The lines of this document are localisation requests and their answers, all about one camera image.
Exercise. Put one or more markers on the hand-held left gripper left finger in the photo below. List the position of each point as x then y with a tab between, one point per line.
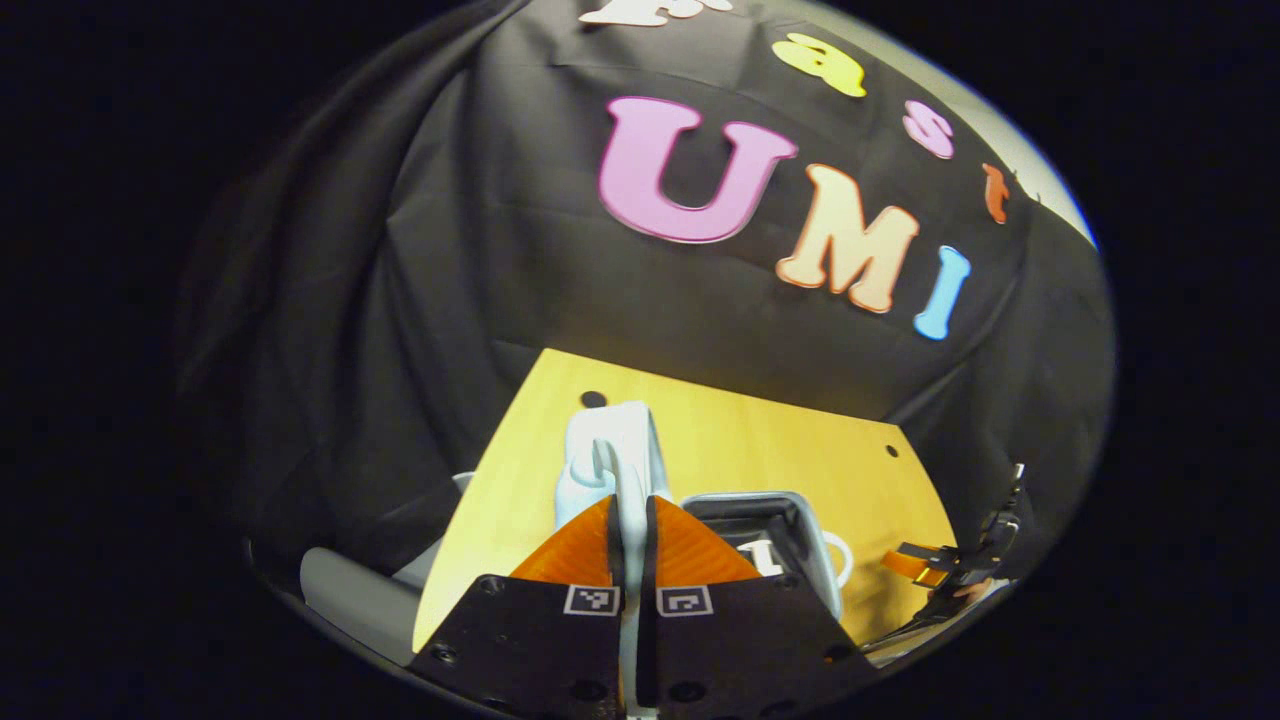
612	540

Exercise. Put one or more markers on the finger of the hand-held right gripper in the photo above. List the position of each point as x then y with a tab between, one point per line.
915	562

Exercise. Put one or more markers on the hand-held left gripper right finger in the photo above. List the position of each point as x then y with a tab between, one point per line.
648	540

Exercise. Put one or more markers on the pale blue suitcase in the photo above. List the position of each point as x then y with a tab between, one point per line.
620	450

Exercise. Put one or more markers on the black backdrop cloth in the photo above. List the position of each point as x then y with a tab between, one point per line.
450	300

